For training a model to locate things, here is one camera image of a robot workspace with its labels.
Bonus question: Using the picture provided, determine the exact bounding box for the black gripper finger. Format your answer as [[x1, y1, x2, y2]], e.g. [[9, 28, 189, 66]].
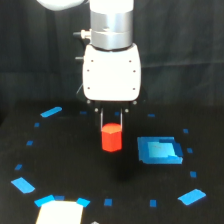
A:
[[119, 108, 123, 129], [100, 108, 104, 131]]

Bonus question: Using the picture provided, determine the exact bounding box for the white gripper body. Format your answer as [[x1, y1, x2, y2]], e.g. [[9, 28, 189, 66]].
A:
[[76, 44, 141, 103]]

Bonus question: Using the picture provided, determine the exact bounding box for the red hexagonal block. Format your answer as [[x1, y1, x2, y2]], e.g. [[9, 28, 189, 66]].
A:
[[101, 123, 122, 152]]

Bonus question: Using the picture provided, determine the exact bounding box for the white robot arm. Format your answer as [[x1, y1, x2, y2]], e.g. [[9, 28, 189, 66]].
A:
[[36, 0, 141, 124]]

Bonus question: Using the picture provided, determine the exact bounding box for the blue tape square target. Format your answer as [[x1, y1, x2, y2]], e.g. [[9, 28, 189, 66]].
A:
[[137, 137, 183, 165]]

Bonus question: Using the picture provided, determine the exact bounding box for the long blue tape top left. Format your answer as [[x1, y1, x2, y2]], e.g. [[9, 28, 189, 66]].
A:
[[40, 107, 62, 118]]

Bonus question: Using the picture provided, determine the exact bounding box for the small blue tape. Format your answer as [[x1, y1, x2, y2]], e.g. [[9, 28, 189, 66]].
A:
[[190, 171, 197, 178], [15, 164, 22, 170], [150, 200, 157, 207], [104, 199, 112, 206]]

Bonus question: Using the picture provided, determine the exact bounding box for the blue tape beside paper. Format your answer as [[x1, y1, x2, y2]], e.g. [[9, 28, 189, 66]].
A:
[[76, 198, 90, 207]]

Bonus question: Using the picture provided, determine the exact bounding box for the small blue tape bottom right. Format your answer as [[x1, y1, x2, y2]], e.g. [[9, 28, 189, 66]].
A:
[[150, 200, 157, 207]]

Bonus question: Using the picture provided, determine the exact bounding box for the small blue tape left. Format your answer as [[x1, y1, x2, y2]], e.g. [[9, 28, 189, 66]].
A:
[[15, 164, 22, 170]]

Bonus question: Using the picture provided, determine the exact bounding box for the blue tape bottom left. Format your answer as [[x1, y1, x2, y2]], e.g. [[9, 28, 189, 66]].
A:
[[34, 195, 55, 207]]

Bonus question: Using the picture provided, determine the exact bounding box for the large blue tape left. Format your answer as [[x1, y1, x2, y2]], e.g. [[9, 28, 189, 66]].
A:
[[11, 177, 35, 194]]

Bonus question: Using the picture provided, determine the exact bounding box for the large blue tape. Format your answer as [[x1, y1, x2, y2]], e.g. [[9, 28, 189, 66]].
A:
[[11, 177, 35, 194], [178, 189, 206, 206]]

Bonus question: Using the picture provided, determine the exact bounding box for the white paper sheet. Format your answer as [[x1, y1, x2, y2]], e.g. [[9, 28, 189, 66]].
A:
[[36, 201, 83, 224]]

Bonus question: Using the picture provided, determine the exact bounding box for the large blue tape right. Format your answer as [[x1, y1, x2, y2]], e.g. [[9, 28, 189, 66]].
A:
[[178, 189, 206, 206]]

